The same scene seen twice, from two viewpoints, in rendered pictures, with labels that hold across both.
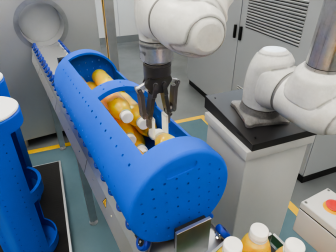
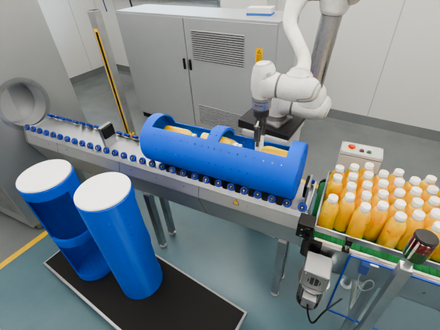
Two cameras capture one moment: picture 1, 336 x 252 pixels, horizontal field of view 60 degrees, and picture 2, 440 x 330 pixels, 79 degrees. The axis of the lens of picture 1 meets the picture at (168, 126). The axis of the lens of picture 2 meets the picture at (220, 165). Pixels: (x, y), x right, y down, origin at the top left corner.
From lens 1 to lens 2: 0.89 m
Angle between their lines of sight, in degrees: 28
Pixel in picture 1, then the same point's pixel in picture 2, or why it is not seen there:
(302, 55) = (248, 72)
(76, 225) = not seen: hidden behind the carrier
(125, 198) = (288, 181)
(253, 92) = (276, 108)
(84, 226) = (159, 251)
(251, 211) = not seen: hidden behind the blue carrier
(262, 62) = not seen: hidden behind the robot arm
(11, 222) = (143, 263)
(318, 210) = (348, 150)
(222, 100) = (249, 118)
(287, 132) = (296, 124)
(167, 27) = (298, 92)
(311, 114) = (317, 110)
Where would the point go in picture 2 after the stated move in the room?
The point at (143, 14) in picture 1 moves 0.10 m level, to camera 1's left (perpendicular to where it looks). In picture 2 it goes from (269, 87) to (250, 93)
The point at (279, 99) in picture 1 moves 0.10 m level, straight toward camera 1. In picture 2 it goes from (296, 107) to (303, 115)
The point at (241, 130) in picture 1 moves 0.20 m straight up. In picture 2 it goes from (276, 131) to (279, 102)
